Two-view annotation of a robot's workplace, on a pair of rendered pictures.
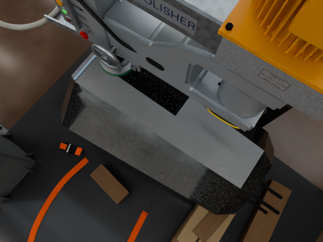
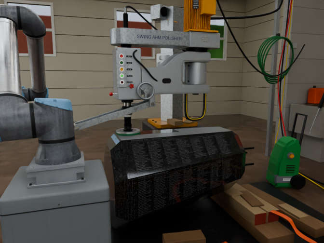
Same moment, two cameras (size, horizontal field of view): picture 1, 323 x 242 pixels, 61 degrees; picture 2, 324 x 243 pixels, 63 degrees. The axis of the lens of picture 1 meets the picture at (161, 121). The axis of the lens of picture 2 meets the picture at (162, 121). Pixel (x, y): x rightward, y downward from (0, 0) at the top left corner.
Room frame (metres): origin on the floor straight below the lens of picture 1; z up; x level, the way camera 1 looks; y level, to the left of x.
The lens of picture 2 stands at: (-0.87, 1.90, 1.28)
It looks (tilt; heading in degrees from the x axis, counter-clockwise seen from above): 9 degrees down; 307
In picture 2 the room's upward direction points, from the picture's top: straight up
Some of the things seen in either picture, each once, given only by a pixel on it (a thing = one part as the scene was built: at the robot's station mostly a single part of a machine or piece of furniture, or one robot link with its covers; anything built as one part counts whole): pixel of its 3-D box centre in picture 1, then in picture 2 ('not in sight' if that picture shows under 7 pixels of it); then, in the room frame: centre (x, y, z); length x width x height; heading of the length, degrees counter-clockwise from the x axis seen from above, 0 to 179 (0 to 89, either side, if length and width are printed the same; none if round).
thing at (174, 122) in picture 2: not in sight; (174, 122); (0.74, -0.49, 0.81); 0.20 x 0.10 x 0.05; 151
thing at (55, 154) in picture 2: not in sight; (58, 148); (0.18, 1.26, 0.98); 0.19 x 0.19 x 0.10
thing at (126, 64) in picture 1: (118, 56); (128, 130); (0.73, 0.25, 0.82); 0.21 x 0.21 x 0.01
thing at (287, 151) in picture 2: not in sight; (286, 149); (-0.22, -1.46, 0.43); 0.35 x 0.35 x 0.87; 38
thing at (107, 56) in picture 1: (111, 51); (144, 90); (0.57, 0.21, 1.18); 0.15 x 0.10 x 0.15; 57
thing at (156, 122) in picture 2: not in sight; (171, 121); (0.91, -0.68, 0.76); 0.49 x 0.49 x 0.05; 53
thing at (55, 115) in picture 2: not in sight; (52, 117); (0.19, 1.27, 1.11); 0.17 x 0.15 x 0.18; 63
